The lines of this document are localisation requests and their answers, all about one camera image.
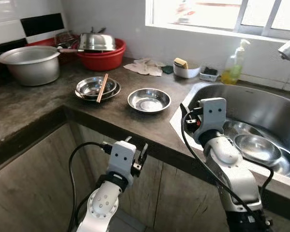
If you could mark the wooden chopstick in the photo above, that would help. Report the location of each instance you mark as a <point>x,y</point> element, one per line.
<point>105,81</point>
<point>100,92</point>

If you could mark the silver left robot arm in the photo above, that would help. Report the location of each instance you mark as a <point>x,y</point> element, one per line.
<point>101,205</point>

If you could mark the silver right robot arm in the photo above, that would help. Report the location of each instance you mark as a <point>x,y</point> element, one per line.
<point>232,169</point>

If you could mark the wooden kitchen cabinet front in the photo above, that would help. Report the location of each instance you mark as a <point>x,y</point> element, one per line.
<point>34,193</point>

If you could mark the small white rectangular tray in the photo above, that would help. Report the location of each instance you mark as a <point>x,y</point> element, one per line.
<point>208,78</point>

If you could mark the white ceramic bowl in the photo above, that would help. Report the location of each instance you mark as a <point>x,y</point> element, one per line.
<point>186,73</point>

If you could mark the shallow stainless steel bowl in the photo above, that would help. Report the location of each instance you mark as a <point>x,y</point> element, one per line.
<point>115,93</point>

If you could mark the dark scrubber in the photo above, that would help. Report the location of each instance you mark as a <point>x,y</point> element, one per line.
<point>210,71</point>

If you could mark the dark green scouring pad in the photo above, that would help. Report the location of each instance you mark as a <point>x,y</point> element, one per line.
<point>167,69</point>

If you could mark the yellow sponge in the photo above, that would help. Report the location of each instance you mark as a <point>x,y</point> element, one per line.
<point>181,63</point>

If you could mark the yellow dish soap pump bottle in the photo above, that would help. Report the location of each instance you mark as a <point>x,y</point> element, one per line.
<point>232,70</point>

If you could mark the stainless steel sink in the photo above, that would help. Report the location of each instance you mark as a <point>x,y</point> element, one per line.
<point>261,108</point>

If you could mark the beige dish cloth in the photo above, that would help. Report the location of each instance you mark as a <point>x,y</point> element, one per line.
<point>145,67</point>

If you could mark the red plastic basin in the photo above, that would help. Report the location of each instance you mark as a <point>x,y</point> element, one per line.
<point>104,60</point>

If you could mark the domed steel lid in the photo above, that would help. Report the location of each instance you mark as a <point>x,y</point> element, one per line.
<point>96,42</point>

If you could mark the large stainless steel bowl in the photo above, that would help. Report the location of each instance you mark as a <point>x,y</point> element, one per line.
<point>287,164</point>

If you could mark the large aluminium pot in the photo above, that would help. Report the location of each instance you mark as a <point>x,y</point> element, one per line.
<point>31,70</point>

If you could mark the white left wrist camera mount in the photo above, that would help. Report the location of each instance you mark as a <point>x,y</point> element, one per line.
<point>121,157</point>

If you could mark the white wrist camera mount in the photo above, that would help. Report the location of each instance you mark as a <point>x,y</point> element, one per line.
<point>121,157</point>
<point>212,113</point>

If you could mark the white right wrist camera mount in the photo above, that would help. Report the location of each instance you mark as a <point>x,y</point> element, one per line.
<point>212,113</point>

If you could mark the grey window frame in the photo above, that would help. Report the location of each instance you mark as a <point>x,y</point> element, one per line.
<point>244,19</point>

